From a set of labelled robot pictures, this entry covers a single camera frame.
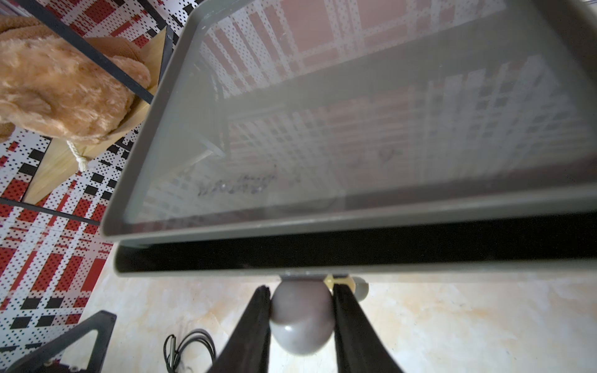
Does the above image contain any wooden three-tier shelf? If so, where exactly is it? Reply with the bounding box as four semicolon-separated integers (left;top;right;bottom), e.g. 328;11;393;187
1;16;171;205

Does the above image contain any tan plush toy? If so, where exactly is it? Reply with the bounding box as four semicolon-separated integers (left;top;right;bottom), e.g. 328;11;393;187
1;16;135;171

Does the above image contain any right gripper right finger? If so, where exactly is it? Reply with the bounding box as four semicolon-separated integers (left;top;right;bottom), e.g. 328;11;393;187
333;284;402;372

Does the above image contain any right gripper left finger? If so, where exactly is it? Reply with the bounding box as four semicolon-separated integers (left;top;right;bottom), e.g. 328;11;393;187
208;285;271;373

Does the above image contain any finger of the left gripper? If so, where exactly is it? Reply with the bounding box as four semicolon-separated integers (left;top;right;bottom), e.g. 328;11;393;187
6;310;117;373

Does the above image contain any black earphones upper left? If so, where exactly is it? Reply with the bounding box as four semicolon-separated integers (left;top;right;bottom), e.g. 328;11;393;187
162;328;218;373

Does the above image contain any three-drawer storage cabinet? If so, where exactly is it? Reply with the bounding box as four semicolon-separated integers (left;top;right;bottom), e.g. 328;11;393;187
99;0;597;248

